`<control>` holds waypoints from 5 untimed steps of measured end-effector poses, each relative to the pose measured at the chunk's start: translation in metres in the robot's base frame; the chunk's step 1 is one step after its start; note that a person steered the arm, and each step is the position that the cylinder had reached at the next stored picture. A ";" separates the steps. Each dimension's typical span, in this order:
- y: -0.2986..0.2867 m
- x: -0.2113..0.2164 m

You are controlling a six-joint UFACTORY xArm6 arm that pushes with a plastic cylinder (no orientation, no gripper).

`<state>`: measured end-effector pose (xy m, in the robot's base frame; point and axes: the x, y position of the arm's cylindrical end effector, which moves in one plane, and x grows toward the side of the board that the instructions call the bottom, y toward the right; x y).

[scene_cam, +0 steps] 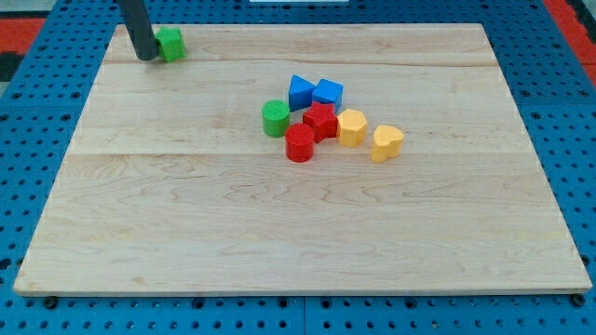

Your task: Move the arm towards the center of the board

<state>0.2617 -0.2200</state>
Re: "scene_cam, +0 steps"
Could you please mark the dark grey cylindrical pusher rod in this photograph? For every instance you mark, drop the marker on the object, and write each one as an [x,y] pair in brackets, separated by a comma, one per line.
[139,27]

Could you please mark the blue triangle block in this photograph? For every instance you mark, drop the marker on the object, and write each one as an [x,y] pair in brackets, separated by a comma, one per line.
[300,93]

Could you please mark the yellow hexagon block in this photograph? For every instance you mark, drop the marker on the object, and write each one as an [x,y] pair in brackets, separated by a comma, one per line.
[351,128]

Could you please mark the green star block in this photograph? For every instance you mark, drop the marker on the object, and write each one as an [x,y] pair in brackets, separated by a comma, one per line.
[170,44]

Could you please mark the red star block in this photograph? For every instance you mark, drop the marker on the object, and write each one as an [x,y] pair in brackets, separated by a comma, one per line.
[322,119]

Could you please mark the blue perforated base mat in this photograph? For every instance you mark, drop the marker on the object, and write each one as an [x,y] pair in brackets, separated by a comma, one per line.
[46,95]

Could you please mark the blue cube block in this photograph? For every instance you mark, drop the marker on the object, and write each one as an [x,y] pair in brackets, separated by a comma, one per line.
[329,92]

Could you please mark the green cylinder block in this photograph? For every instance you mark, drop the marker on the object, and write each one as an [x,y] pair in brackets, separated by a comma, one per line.
[276,118]

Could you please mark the light wooden board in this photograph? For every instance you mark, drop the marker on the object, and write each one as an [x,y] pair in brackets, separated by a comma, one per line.
[169,186]

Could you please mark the yellow heart block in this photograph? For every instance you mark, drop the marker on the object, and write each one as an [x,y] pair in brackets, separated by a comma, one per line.
[386,143]

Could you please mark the red cylinder block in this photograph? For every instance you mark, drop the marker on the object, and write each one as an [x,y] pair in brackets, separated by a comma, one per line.
[299,143]

